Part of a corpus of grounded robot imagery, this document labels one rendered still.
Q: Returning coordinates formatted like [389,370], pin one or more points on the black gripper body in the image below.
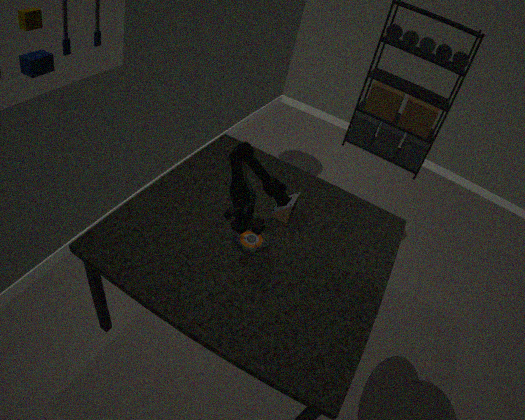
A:
[256,228]

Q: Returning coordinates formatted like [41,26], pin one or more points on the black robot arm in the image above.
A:
[239,189]

